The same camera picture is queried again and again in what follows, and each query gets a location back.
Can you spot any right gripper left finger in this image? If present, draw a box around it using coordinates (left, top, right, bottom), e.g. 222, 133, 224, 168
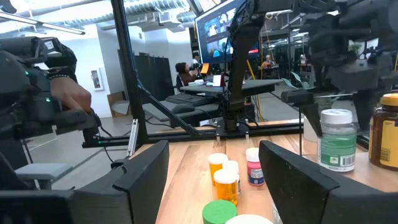
73, 139, 170, 224

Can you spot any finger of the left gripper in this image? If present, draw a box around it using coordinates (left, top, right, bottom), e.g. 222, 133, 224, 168
281, 89, 323, 138
354, 90, 374, 130

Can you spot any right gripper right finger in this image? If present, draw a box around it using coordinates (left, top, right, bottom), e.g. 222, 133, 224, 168
258, 139, 341, 224

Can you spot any brown jar yellow lid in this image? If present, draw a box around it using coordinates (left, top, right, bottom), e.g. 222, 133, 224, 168
368, 93, 398, 172

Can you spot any clear bottle green label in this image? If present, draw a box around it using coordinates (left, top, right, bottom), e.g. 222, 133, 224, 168
317, 108, 358, 173

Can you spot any pink bottle white cap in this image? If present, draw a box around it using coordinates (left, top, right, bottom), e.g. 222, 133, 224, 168
245, 147, 266, 187

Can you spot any white-capped bottle maroon label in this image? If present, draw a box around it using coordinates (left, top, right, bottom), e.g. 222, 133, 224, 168
224, 213, 275, 224

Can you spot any orange vial white cap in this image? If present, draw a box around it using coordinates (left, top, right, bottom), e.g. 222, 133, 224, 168
213, 169, 239, 207
207, 152, 229, 187

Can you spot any green-capped bottle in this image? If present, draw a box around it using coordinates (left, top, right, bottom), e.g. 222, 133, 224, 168
201, 199, 238, 224

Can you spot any person's forearm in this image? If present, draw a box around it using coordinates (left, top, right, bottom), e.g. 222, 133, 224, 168
39, 36, 78, 80

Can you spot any dark grey side desk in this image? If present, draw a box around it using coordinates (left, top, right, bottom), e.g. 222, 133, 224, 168
142, 78, 284, 129

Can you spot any black computer mouse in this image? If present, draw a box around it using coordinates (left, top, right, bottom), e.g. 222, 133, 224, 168
170, 103, 196, 114

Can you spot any cardboard box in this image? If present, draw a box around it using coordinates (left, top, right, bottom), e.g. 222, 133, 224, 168
106, 90, 132, 119

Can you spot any black backlit keyboard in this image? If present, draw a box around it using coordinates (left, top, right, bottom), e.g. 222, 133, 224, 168
165, 93, 216, 107

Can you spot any computer monitor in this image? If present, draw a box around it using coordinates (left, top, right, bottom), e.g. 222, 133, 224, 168
194, 0, 261, 65

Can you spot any black cabinet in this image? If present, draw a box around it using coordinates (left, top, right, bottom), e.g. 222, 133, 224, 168
117, 49, 175, 101

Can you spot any person's hand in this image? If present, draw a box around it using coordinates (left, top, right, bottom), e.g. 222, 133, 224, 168
49, 76, 93, 115

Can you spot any ceiling light strip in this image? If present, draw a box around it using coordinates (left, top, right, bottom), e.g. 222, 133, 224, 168
0, 11, 86, 35

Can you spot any silver metal bracket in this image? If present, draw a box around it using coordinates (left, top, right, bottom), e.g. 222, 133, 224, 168
126, 118, 140, 157

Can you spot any wall fire extinguisher cabinet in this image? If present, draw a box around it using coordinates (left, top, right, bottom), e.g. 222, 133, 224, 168
90, 67, 105, 92

